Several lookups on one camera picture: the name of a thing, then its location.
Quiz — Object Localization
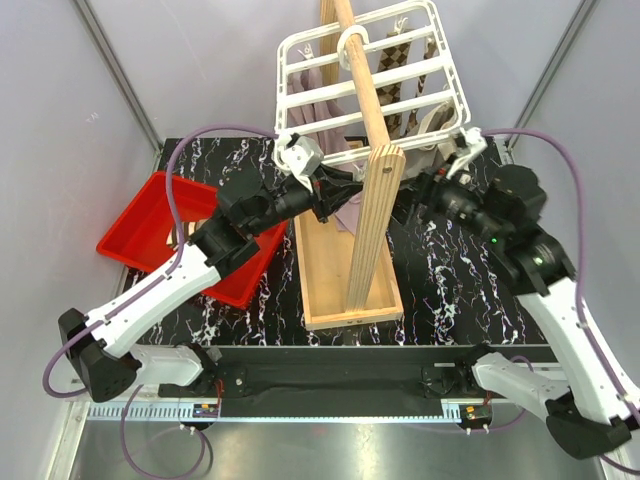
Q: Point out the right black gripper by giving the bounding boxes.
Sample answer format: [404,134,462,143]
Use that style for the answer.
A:
[371,152,508,245]

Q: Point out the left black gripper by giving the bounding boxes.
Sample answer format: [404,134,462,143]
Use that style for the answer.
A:
[248,164,365,237]

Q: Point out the white hanger clip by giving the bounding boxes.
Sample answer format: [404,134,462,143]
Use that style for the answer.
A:
[351,162,367,182]

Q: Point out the white clip hanger frame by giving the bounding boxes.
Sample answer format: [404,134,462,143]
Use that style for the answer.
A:
[273,1,482,172]

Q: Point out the brown argyle sock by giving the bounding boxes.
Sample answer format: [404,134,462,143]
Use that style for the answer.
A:
[375,27,414,139]

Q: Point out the brown striped sock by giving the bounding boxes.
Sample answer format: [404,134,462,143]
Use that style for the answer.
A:
[404,39,437,137]
[165,219,206,250]

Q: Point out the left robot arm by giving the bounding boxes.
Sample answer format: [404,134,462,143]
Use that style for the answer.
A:
[58,165,363,403]

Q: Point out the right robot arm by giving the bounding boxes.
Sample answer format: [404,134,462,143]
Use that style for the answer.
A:
[393,165,639,459]

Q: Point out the white clip holding mauve sock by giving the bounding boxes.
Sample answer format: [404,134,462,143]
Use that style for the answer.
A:
[298,43,315,60]

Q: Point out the grey beige sock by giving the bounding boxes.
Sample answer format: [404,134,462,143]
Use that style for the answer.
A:
[401,102,457,180]

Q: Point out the mauve sock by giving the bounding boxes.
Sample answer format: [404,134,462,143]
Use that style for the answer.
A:
[287,68,361,234]

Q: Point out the wooden stand with tray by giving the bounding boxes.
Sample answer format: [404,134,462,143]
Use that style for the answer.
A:
[294,1,405,331]

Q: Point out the black marble mat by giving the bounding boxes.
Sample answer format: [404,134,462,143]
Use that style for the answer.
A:
[112,134,549,347]

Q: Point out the red plastic tray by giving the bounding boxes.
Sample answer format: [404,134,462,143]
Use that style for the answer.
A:
[96,172,289,309]

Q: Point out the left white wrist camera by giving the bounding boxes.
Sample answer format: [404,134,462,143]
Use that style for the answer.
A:
[272,133,324,192]

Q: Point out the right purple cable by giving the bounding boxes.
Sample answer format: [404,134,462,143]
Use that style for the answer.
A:
[414,127,640,476]

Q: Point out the purple cable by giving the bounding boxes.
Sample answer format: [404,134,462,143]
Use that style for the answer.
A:
[414,127,640,476]
[42,123,291,479]

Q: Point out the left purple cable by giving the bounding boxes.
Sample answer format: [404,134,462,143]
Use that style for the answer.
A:
[42,123,291,479]

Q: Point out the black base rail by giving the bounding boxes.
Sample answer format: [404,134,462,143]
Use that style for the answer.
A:
[159,345,491,421]

